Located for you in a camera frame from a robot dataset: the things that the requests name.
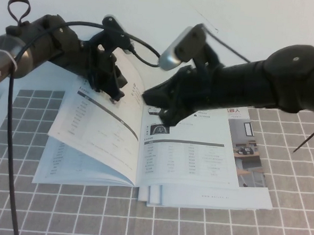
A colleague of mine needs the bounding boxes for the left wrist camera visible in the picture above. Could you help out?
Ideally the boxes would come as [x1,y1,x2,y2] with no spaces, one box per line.
[100,13,137,55]

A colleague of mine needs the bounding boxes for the thin black zip tie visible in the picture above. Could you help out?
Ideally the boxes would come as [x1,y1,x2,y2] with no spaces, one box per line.
[292,116,314,155]

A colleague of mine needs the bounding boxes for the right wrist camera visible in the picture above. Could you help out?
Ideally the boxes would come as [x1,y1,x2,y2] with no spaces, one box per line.
[158,21,208,73]

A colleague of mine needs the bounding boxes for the right camera black cable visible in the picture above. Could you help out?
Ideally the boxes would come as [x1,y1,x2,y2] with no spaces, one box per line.
[203,24,254,63]

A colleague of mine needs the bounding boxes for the white book under stack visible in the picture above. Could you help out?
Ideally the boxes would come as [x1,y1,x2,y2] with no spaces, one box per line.
[137,184,262,214]

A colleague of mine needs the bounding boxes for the left arm black strap loop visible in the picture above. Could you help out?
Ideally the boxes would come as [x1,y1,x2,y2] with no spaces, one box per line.
[6,0,31,27]

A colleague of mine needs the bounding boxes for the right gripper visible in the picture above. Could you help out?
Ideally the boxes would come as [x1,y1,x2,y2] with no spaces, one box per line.
[141,63,226,129]

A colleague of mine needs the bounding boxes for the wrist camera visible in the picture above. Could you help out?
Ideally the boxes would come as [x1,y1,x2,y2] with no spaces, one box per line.
[100,13,137,55]
[158,21,208,73]

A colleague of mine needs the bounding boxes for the grey checked tablecloth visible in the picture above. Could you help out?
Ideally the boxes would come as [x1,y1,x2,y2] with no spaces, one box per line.
[0,86,314,235]

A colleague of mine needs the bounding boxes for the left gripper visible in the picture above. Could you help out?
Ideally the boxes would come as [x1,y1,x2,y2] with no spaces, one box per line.
[75,34,131,105]

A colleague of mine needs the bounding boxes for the white product catalogue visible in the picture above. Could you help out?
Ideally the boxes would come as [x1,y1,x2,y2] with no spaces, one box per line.
[32,45,248,196]

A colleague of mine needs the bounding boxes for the camera black cable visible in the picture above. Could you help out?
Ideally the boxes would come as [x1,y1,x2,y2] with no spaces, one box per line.
[203,24,254,63]
[0,17,163,235]

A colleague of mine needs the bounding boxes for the left camera black cable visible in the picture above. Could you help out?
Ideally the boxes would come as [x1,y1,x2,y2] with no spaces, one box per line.
[0,17,163,235]

